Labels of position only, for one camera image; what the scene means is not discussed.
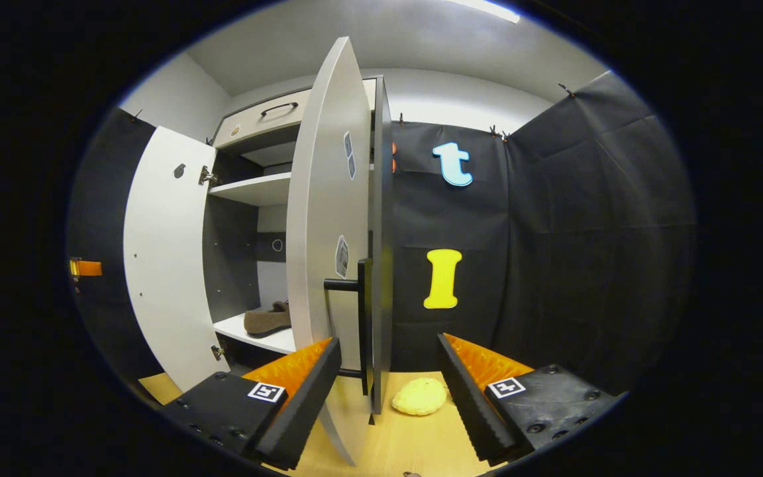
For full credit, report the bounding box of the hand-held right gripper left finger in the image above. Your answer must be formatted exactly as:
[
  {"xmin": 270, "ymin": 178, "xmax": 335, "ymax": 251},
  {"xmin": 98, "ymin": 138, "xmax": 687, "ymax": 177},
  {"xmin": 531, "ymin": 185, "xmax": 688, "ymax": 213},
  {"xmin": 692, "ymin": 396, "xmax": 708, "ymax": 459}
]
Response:
[{"xmin": 160, "ymin": 337, "xmax": 342, "ymax": 471}]

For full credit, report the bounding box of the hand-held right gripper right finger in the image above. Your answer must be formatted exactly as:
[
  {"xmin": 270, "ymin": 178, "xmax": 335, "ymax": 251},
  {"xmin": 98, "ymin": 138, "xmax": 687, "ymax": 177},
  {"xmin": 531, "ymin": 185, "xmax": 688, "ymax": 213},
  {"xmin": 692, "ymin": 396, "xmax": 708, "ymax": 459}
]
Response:
[{"xmin": 437, "ymin": 333, "xmax": 621, "ymax": 466}]

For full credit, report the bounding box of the brown fuzzy shoe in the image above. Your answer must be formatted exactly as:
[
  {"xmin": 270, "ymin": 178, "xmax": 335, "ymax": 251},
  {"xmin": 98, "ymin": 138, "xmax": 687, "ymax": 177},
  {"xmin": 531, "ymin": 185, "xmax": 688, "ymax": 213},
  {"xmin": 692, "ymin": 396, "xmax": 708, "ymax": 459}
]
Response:
[{"xmin": 244, "ymin": 300, "xmax": 293, "ymax": 337}]

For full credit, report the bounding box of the white shoe cabinet door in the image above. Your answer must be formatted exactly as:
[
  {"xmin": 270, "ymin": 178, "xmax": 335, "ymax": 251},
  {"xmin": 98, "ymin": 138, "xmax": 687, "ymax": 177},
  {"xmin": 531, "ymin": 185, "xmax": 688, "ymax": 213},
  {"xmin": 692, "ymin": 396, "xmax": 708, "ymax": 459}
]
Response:
[
  {"xmin": 123, "ymin": 126, "xmax": 231, "ymax": 393},
  {"xmin": 285, "ymin": 36, "xmax": 374, "ymax": 466}
]

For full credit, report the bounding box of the white shoe cabinet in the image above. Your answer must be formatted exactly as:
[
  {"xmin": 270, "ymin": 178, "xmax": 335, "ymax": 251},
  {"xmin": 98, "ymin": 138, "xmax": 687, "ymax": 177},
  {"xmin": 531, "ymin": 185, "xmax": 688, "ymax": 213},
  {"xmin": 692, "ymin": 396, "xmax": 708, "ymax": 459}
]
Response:
[{"xmin": 204, "ymin": 74, "xmax": 395, "ymax": 425}]

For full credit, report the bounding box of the yellow round plush object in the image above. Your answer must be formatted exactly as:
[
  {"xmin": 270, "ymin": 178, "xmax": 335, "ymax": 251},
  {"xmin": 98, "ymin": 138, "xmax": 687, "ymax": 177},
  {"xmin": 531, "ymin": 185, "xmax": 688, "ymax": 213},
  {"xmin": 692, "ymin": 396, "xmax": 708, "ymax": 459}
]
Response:
[{"xmin": 391, "ymin": 378, "xmax": 448, "ymax": 417}]

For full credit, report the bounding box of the long ceiling light panel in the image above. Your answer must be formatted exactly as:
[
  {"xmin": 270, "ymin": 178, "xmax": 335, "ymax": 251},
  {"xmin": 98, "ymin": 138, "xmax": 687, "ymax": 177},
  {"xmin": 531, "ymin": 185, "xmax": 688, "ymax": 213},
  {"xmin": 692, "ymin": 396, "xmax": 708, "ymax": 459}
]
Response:
[{"xmin": 444, "ymin": 0, "xmax": 521, "ymax": 24}]

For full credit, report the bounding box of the black door handle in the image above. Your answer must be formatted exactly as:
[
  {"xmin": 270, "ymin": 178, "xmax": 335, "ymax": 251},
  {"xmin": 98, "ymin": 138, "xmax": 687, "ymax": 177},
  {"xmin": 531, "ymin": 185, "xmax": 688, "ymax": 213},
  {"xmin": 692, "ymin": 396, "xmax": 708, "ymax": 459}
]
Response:
[{"xmin": 323, "ymin": 258, "xmax": 374, "ymax": 397}]

